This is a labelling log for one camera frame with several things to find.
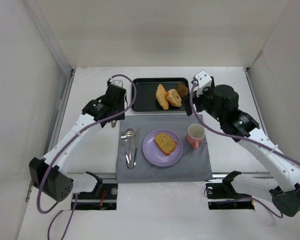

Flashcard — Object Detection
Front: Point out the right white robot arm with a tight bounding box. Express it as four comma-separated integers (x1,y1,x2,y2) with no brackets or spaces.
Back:
183,80,300,217

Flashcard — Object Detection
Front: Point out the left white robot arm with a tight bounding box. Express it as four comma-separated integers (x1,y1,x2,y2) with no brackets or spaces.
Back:
29,84,126,202

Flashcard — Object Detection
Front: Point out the dark brown bread piece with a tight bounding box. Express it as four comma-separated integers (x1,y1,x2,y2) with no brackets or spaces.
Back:
177,83,189,98

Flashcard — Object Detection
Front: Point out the bread roll piece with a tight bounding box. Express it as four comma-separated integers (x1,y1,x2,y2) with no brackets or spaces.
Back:
165,89,182,108

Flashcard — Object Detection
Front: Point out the orange bread slice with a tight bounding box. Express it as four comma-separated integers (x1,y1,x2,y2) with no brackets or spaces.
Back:
155,84,169,110

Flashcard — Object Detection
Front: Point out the black baking tray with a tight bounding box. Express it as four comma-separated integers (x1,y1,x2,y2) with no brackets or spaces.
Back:
131,77,189,113

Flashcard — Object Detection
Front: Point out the pink mug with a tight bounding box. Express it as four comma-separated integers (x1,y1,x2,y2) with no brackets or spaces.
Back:
186,124,206,150

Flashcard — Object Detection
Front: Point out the metal spoon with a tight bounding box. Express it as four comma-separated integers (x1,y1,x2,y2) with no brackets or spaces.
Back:
125,128,135,169

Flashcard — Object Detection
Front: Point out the metal fork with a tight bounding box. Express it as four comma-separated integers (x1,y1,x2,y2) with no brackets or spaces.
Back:
120,132,130,169

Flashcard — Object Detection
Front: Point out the metal knife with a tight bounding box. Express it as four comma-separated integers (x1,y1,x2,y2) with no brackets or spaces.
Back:
130,128,140,169

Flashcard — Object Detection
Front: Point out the purple plate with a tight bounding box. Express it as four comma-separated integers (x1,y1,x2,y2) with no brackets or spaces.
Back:
142,129,183,167

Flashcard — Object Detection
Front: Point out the grey cloth placemat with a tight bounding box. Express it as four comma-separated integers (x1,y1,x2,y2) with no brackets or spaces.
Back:
116,115,213,183

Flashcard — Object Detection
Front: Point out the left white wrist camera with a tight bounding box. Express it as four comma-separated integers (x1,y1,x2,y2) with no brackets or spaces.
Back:
107,78,124,88

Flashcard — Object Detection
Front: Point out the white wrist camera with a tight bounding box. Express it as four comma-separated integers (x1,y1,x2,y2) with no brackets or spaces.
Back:
191,70,214,97
107,78,124,88

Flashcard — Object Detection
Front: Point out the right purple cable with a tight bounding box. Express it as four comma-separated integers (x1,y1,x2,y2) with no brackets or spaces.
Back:
188,80,300,219

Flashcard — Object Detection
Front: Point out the purple cable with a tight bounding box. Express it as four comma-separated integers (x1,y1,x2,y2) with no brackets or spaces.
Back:
36,73,136,240
188,80,300,219

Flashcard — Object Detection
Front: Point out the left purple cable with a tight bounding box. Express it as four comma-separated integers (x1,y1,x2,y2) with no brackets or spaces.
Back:
36,73,136,240

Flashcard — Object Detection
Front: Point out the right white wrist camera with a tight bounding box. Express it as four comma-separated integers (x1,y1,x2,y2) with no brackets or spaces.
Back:
191,70,214,97

